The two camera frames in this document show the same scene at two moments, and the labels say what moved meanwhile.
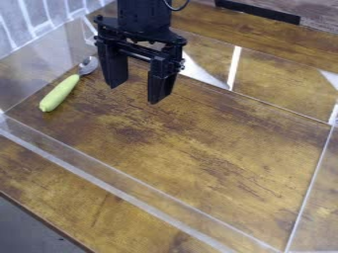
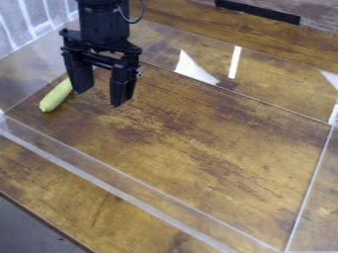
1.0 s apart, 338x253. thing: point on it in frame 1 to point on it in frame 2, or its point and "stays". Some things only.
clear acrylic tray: x=225 y=169 stays
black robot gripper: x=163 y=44 to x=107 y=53
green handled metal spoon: x=58 y=91 stays
